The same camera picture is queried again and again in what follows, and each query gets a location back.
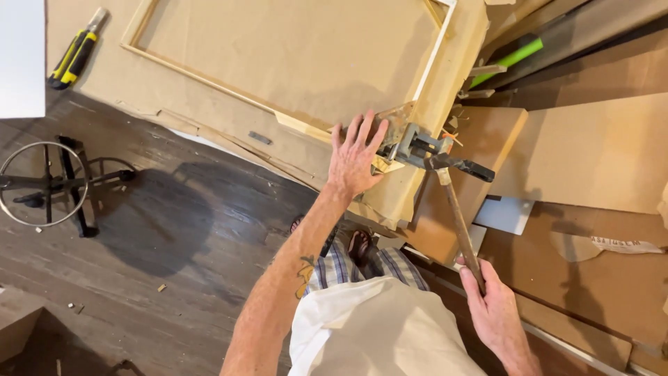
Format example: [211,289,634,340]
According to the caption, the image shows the person's right hand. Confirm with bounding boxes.
[455,256,529,361]

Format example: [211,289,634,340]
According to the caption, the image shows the brown fibreboard panel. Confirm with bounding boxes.
[404,107,529,265]

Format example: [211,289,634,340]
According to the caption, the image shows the wooden handle hammer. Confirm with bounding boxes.
[424,151,496,296]

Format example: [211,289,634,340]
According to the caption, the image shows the dark long bar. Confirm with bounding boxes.
[480,0,668,91]

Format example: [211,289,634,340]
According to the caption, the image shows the brown cardboard box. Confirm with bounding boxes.
[0,305,46,364]

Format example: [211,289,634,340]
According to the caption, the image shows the person's white shirt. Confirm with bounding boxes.
[288,277,487,376]

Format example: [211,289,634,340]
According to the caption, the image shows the person's sandalled foot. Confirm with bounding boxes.
[349,230,373,265]

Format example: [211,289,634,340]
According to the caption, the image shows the person's left hand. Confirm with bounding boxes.
[326,110,390,202]

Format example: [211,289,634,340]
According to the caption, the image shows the metal ring stool base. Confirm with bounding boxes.
[0,135,137,239]

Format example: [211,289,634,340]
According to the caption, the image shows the torn printed paper strip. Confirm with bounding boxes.
[591,236,665,256]

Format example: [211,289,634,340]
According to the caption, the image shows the yellow black utility knife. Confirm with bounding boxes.
[47,7,110,91]

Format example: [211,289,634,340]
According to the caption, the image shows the green handled tool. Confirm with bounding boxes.
[467,34,544,89]

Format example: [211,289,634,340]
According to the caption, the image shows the metal corner clamp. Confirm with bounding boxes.
[373,102,456,171]

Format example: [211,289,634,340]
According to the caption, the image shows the white board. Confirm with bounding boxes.
[0,0,47,119]

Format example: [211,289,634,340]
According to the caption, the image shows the large pale cardboard sheet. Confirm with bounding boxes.
[491,93,668,215]

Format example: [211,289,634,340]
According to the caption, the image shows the light wooden picture frame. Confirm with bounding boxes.
[120,0,459,145]

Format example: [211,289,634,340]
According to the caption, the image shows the person's plaid shorts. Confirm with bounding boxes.
[303,237,432,298]

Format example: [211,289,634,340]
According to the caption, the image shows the brown cardboard sheet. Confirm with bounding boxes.
[477,201,668,366]

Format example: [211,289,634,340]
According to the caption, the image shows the small white card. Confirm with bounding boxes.
[474,196,535,236]

